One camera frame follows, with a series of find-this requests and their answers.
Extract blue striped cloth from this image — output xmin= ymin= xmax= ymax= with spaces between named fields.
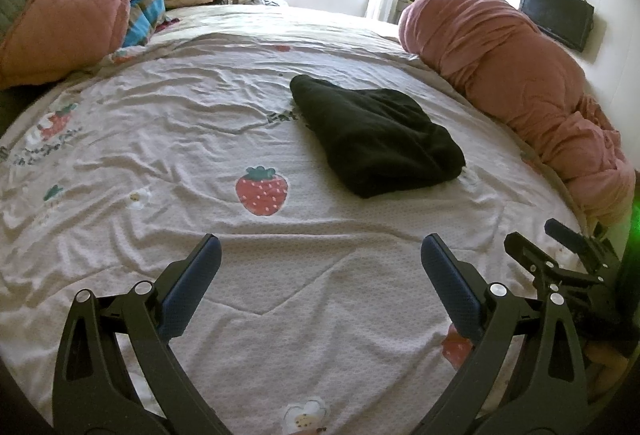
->
xmin=120 ymin=0 xmax=168 ymax=50

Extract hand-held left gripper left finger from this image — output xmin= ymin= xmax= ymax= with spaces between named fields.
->
xmin=51 ymin=233 xmax=236 ymax=435

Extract white printed bed sheet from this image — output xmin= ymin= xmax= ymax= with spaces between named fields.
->
xmin=0 ymin=4 xmax=601 ymax=435

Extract black sweater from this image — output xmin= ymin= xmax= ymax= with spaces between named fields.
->
xmin=290 ymin=74 xmax=467 ymax=200

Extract black flat screen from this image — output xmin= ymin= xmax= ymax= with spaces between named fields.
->
xmin=518 ymin=0 xmax=596 ymax=53

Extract pink quilted pillow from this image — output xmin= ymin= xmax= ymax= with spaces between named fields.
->
xmin=0 ymin=0 xmax=157 ymax=91

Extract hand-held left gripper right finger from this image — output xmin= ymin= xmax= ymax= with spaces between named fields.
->
xmin=420 ymin=233 xmax=588 ymax=435

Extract person's right hand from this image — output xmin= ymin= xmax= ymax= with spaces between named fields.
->
xmin=582 ymin=340 xmax=631 ymax=396

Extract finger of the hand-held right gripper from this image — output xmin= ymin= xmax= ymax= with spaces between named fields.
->
xmin=504 ymin=231 xmax=558 ymax=278
xmin=544 ymin=217 xmax=593 ymax=261

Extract pink rolled duvet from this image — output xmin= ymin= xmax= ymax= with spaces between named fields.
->
xmin=397 ymin=0 xmax=638 ymax=228

